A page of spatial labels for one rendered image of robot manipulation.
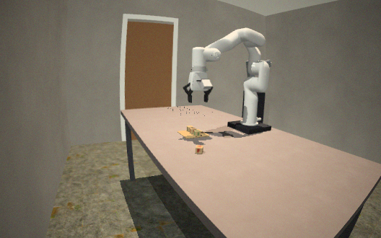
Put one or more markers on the tan flat mat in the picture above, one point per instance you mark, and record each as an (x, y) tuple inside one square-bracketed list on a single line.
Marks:
[(187, 134)]

